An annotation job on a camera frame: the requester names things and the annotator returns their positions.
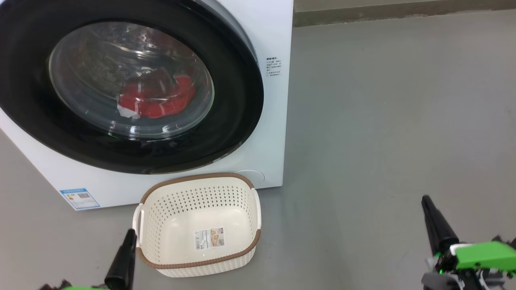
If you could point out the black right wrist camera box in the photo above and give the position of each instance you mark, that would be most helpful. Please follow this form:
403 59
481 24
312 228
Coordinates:
498 238

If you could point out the round white filter cover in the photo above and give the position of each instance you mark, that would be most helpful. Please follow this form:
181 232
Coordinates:
256 177

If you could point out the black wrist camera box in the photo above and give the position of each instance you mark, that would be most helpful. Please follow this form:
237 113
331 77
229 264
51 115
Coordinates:
498 238
54 285

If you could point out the grey skirting board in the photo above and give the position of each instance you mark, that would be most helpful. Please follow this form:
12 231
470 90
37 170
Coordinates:
403 16

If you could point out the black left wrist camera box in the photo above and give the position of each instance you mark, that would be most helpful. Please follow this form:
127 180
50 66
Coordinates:
54 285

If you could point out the black round washer door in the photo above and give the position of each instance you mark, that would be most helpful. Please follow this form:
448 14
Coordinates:
236 121

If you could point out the blue energy label sticker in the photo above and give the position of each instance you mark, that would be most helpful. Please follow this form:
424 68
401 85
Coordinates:
80 198

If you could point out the cream perforated basket brown rim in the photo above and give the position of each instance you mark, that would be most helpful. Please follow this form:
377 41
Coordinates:
201 270

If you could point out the paper product label sticker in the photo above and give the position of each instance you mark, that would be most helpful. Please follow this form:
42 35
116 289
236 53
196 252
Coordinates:
209 238

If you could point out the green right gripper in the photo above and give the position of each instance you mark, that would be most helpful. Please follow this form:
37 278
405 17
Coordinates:
483 255

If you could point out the red and white garment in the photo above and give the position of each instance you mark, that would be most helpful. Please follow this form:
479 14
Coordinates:
161 106

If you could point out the white washing machine body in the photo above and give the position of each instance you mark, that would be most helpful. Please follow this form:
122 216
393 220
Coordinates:
274 121

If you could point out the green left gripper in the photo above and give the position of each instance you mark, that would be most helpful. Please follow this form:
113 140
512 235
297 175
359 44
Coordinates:
90 288

